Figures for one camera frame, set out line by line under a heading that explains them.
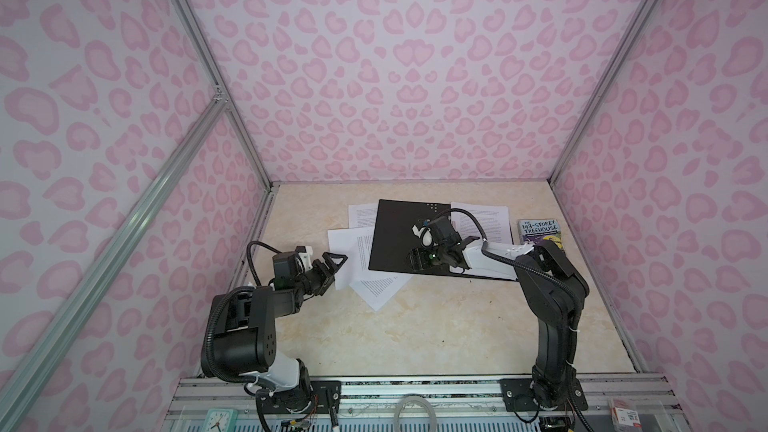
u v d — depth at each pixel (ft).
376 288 3.04
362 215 3.62
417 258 2.83
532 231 3.39
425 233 2.82
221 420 2.26
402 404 2.41
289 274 2.41
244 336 1.52
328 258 2.75
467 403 2.40
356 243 3.36
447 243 2.57
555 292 1.68
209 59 2.76
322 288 2.70
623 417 2.26
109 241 1.88
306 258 2.83
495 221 3.54
